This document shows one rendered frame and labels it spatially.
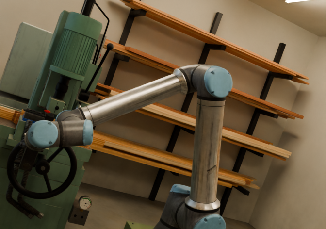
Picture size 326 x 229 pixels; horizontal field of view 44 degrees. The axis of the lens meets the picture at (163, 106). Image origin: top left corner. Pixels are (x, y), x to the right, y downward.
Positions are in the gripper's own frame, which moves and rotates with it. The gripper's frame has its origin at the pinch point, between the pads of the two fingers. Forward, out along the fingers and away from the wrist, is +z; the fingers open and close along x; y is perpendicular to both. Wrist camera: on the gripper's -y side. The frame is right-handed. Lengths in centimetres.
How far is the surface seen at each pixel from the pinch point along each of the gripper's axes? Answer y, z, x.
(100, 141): 18, 35, -36
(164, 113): 96, 205, -134
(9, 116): 16.9, 35.6, 11.0
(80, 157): 5.5, 23.3, -25.8
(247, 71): 194, 235, -243
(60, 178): -6.1, 27.6, -19.9
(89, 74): 53, 41, -22
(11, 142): 2.6, 14.2, 6.8
